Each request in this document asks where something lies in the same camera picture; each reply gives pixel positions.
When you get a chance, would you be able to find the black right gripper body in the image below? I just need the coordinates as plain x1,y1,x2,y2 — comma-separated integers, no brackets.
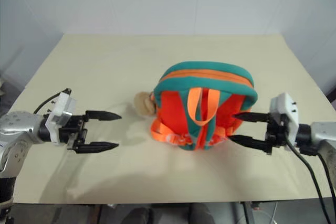
264,114,289,156

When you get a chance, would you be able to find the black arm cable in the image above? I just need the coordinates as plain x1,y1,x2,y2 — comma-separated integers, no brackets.
33,87,72,114
286,140,334,224

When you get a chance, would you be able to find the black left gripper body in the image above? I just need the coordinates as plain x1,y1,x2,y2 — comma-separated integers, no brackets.
59,113,89,153

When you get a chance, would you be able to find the orange and teal backpack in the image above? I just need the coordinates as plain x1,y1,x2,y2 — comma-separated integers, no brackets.
150,60,258,152

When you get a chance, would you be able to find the tan plush bear toy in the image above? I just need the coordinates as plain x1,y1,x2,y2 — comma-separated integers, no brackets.
133,90,158,117

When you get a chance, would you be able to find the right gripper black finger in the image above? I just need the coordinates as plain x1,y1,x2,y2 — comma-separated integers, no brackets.
233,112,272,124
228,134,268,152

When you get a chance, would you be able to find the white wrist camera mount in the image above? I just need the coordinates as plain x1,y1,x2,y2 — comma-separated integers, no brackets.
44,91,77,146
270,92,300,146

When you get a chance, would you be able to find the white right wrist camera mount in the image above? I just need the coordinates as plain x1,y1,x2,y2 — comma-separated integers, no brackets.
270,92,300,146

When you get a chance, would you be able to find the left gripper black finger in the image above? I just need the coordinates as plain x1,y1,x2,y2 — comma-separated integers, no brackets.
75,141,120,155
85,109,122,122

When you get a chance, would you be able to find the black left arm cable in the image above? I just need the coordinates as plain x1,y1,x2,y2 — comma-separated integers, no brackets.
33,87,72,114

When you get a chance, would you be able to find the black metal table leg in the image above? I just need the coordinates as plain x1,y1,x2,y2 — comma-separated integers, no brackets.
239,201,255,224

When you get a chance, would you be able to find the thin white floor cable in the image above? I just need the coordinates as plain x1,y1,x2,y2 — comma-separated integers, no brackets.
262,202,279,224

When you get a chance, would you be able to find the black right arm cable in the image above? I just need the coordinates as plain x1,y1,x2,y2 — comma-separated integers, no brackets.
286,140,334,224

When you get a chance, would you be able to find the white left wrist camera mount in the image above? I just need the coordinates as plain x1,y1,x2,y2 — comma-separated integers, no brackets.
44,91,77,146

